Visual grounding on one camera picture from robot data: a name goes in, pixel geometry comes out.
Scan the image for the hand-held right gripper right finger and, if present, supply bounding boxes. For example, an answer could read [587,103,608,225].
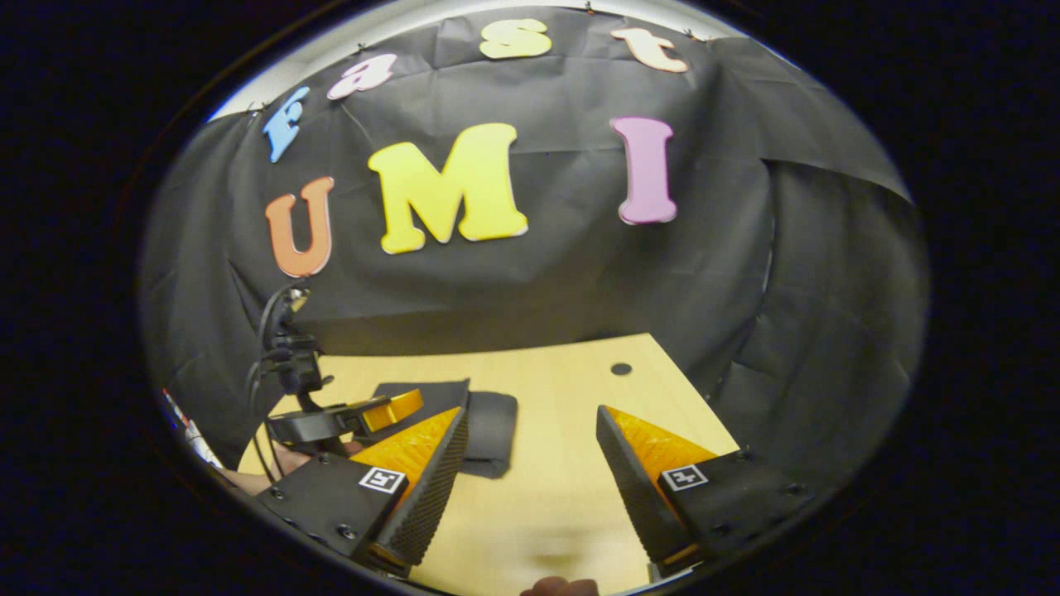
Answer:
[595,405,817,582]

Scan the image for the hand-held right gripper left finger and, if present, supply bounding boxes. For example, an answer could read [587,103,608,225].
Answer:
[255,406,470,574]

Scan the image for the dark denim jeans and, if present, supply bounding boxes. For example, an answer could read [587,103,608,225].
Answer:
[356,378,520,480]

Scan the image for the black backdrop cloth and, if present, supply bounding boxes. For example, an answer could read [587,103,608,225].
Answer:
[139,7,931,502]

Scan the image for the white equipment with cables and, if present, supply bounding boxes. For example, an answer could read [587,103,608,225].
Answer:
[161,387,224,469]

